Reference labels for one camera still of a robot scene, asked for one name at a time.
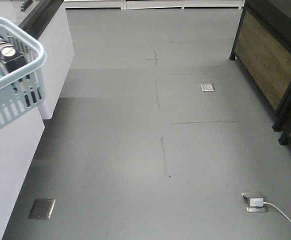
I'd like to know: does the light blue plastic basket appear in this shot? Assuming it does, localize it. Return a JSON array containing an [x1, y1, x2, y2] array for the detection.
[[0, 17, 47, 129]]

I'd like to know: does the dark blue Chocofello cookie box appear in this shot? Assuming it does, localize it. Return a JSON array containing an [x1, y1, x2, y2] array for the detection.
[[0, 34, 27, 76]]

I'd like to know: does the open floor socket box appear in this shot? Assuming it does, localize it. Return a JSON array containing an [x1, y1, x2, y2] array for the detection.
[[241, 192, 268, 213]]

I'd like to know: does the metal floor plate left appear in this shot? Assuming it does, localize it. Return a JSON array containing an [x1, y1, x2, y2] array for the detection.
[[28, 198, 56, 220]]

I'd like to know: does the white power cable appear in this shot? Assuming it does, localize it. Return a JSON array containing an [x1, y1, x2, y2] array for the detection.
[[262, 201, 291, 240]]

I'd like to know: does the white chest freezer near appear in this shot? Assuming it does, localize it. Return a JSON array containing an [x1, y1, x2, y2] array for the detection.
[[0, 108, 45, 239]]

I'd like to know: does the metal floor socket plate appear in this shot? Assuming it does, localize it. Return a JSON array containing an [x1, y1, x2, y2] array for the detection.
[[200, 83, 215, 92]]

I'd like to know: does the wood panel produce stand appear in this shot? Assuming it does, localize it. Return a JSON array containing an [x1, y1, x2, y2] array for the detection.
[[229, 0, 291, 131]]

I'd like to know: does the white chest freezer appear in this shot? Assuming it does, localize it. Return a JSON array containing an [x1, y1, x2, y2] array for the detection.
[[0, 108, 45, 239], [0, 0, 75, 120]]

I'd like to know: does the white chest freezer far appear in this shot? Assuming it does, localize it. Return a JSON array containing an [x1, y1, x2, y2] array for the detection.
[[0, 0, 75, 120]]

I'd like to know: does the white power adapter plug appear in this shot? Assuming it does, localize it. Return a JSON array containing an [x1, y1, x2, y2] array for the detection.
[[248, 197, 264, 208]]

